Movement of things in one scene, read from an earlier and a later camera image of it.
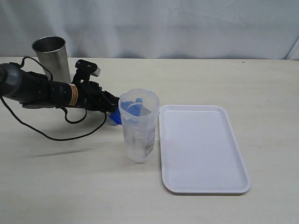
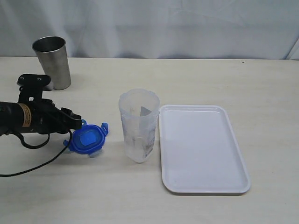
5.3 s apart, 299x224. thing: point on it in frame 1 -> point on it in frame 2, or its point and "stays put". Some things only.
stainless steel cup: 52,52 stays put
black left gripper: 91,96 -> 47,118
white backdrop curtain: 208,29 stays put
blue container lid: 130,107 -> 89,139
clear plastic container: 139,110 stays put
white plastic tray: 200,152 stays put
